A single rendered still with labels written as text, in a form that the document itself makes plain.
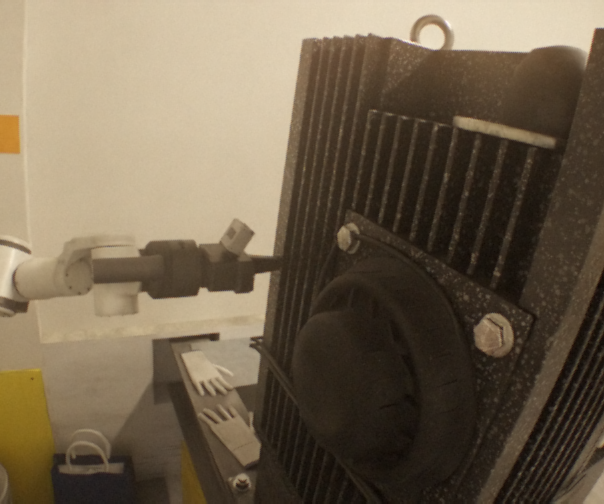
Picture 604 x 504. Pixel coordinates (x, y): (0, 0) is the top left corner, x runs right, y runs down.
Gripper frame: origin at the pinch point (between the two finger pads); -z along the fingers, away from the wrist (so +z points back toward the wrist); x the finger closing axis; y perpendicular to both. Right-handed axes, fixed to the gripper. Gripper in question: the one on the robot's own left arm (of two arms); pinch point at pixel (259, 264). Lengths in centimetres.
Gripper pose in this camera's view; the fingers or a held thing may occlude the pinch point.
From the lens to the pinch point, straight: 71.0
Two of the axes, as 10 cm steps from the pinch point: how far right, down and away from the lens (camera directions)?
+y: 1.4, -9.3, -3.5
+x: 4.4, 3.7, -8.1
